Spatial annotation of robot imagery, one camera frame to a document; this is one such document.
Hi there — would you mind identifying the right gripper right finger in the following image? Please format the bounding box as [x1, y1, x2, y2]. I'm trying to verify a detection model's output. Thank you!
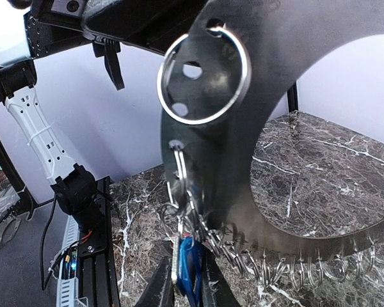
[201, 251, 240, 307]

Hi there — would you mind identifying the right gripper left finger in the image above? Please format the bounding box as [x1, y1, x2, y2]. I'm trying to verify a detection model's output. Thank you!
[134, 256, 175, 307]

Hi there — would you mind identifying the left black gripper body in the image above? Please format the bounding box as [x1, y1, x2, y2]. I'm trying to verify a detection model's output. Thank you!
[24, 1, 206, 58]

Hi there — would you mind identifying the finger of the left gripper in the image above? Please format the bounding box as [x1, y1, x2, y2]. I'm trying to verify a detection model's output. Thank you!
[92, 40, 125, 91]

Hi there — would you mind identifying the blue key tag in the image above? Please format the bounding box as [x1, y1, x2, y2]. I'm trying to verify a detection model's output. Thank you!
[176, 236, 205, 306]

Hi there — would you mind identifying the grey crescent key organizer plate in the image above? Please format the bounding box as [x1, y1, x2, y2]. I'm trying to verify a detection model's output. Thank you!
[157, 1, 384, 264]

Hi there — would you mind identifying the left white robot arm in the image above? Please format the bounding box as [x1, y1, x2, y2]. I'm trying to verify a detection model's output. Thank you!
[0, 1, 205, 232]

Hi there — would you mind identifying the black front rail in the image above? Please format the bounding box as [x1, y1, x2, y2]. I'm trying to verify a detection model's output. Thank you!
[77, 177, 120, 306]

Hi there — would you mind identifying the grey slotted cable duct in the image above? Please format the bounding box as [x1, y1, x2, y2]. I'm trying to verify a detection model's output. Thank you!
[56, 217, 88, 307]

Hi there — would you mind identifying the large silver split ring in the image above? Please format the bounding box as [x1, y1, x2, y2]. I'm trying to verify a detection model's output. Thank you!
[156, 27, 253, 125]

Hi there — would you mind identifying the right black frame post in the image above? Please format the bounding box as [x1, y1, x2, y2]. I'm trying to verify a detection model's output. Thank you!
[287, 82, 299, 113]

